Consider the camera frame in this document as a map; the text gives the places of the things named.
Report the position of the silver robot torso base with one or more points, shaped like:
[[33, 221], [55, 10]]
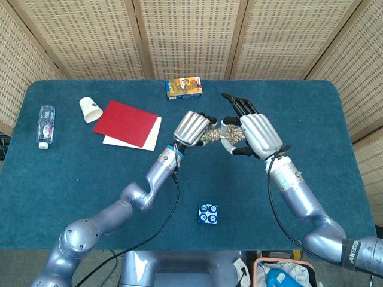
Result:
[[179, 269]]

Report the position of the woven bamboo screen panel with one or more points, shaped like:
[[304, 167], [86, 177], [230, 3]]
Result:
[[359, 74], [191, 39], [18, 74], [89, 39], [293, 39]]

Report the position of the white paper sheet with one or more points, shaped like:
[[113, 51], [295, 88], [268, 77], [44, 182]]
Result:
[[152, 140]]

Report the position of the blue toy building block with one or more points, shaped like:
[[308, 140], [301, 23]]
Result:
[[208, 213]]

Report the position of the white power strip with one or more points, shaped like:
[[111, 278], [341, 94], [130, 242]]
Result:
[[240, 269]]

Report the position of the red notebook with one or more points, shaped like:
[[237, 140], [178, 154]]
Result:
[[125, 124]]

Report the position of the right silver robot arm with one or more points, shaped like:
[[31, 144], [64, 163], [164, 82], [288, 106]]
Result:
[[302, 197]]

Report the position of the blue spray bottle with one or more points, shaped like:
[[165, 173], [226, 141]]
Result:
[[275, 278]]

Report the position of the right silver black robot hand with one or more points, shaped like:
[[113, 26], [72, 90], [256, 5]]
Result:
[[260, 134]]

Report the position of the colourful printed carton box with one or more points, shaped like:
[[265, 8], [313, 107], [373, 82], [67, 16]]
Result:
[[184, 88]]

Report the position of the white paper cup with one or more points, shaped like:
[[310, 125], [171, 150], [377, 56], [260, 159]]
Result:
[[89, 110]]

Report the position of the white cloth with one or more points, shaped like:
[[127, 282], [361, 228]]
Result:
[[297, 273]]

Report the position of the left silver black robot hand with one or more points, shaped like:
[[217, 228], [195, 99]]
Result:
[[191, 127]]

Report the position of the clear plastic water bottle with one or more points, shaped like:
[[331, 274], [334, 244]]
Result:
[[46, 125]]

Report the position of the black device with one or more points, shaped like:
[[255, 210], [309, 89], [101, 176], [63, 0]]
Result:
[[3, 146]]

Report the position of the pink plastic basket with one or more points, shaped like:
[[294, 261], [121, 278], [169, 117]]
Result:
[[311, 267]]

